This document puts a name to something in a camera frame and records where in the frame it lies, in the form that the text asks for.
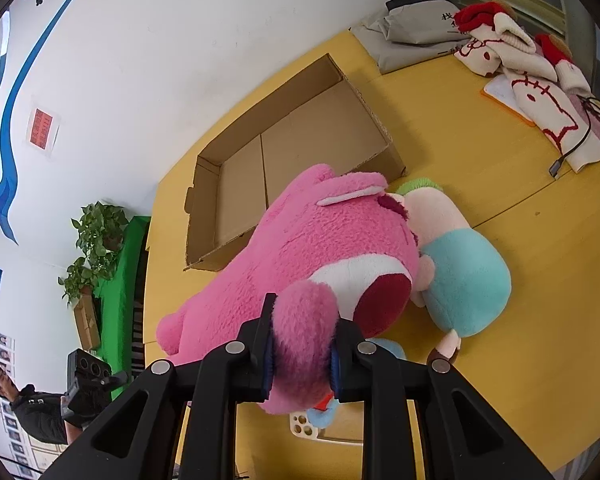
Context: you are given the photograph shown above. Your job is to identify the white perforated tray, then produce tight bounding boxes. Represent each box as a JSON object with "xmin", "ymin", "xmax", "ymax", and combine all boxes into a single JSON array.
[{"xmin": 288, "ymin": 410, "xmax": 331, "ymax": 442}]

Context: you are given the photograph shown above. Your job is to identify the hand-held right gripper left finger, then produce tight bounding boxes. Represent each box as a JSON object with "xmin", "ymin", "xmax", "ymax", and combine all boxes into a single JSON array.
[{"xmin": 40, "ymin": 292, "xmax": 281, "ymax": 480}]

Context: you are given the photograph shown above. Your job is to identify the potted green plant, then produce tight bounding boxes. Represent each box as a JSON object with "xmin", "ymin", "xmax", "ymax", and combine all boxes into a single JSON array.
[
  {"xmin": 71, "ymin": 201, "xmax": 133, "ymax": 261},
  {"xmin": 57, "ymin": 255, "xmax": 111, "ymax": 308}
]

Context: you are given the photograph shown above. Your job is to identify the blue wall decal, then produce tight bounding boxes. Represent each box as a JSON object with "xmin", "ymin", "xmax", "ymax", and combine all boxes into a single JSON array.
[{"xmin": 0, "ymin": 0, "xmax": 103, "ymax": 246}]

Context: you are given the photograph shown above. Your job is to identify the black cable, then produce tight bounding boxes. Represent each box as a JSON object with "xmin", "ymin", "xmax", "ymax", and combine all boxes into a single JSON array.
[{"xmin": 547, "ymin": 92, "xmax": 600, "ymax": 181}]

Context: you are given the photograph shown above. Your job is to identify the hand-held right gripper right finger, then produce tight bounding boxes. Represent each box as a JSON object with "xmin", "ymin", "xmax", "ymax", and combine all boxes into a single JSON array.
[{"xmin": 330, "ymin": 320, "xmax": 556, "ymax": 480}]

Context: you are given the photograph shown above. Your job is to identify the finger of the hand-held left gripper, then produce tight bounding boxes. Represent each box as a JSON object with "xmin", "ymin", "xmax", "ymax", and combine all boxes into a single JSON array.
[{"xmin": 97, "ymin": 371, "xmax": 129, "ymax": 389}]

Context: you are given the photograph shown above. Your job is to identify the row of wall photos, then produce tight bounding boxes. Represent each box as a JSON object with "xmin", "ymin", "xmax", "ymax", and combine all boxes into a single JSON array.
[{"xmin": 0, "ymin": 332, "xmax": 36, "ymax": 476}]

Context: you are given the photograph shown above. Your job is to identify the red and white plush toys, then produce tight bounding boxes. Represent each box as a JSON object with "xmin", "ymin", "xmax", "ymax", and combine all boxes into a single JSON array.
[{"xmin": 452, "ymin": 1, "xmax": 600, "ymax": 173}]

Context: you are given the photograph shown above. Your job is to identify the plush doll with green hair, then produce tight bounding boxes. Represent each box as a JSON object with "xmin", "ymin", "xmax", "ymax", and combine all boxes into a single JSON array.
[{"xmin": 390, "ymin": 176, "xmax": 512, "ymax": 363}]

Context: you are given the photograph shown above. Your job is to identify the green cloth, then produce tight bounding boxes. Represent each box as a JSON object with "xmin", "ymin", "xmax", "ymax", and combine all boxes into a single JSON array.
[{"xmin": 94, "ymin": 216, "xmax": 152, "ymax": 376}]

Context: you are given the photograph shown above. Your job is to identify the light blue plush toy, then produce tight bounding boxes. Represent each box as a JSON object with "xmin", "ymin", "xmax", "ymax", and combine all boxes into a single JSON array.
[{"xmin": 307, "ymin": 337, "xmax": 407, "ymax": 429}]

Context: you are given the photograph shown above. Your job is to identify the orange-edged white pad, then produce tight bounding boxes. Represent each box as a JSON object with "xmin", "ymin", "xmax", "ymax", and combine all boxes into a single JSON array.
[{"xmin": 482, "ymin": 75, "xmax": 536, "ymax": 127}]

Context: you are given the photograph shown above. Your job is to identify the grey cloth bag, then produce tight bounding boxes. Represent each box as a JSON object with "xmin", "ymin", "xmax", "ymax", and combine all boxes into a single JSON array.
[{"xmin": 351, "ymin": 0, "xmax": 481, "ymax": 76}]

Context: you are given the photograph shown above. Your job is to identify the small cardboard box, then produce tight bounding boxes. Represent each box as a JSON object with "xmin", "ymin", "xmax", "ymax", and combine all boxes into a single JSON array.
[{"xmin": 73, "ymin": 294, "xmax": 102, "ymax": 351}]

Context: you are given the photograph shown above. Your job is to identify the red wall notice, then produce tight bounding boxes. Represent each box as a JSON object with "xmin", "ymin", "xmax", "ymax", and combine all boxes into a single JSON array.
[{"xmin": 26, "ymin": 107, "xmax": 62, "ymax": 150}]

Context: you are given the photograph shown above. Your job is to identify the pink plush bear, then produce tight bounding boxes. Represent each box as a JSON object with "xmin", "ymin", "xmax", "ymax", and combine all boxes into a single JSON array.
[{"xmin": 156, "ymin": 162, "xmax": 421, "ymax": 416}]

